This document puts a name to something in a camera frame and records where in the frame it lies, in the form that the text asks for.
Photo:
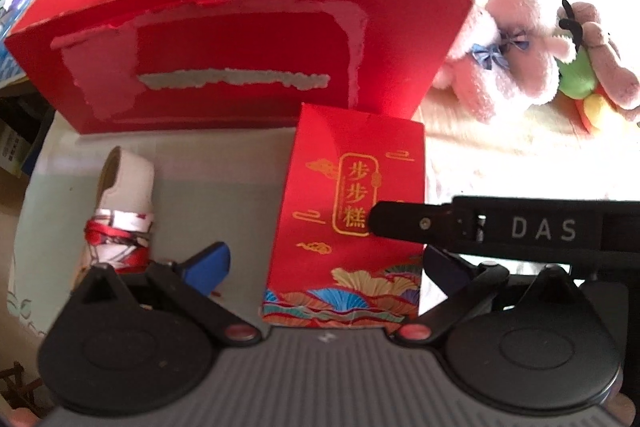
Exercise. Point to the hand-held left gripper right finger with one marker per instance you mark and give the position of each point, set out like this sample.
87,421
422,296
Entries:
442,267

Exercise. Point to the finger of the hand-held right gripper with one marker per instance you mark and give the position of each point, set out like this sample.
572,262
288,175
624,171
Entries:
405,219

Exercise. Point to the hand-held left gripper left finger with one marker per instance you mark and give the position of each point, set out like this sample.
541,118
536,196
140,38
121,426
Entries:
210,264

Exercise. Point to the small red patterned box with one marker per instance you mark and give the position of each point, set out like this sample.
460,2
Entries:
320,147

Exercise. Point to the large red cardboard box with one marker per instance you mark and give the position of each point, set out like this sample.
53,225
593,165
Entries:
240,42

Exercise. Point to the small pink plush bunny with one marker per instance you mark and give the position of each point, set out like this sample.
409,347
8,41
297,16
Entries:
480,92

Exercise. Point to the green plush toy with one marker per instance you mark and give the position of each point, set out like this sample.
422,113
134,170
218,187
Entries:
575,77

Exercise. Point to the brown plush bear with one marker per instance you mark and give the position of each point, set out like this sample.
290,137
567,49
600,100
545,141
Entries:
615,72

